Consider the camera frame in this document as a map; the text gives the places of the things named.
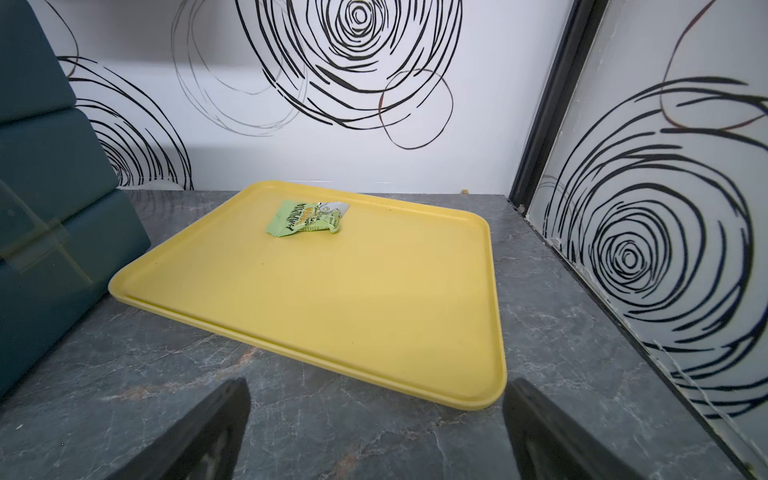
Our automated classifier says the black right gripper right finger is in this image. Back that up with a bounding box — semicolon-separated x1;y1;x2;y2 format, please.
502;378;641;479

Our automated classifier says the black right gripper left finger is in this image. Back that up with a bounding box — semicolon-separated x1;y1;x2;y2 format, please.
110;378;251;479

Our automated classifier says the teal drawer cabinet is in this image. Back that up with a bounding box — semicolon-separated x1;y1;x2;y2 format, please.
1;1;150;391

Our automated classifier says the yellow cutting board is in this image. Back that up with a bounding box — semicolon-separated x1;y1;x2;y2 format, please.
109;181;507;410

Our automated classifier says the green sticker label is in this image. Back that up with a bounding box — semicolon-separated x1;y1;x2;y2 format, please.
266;200;349;238

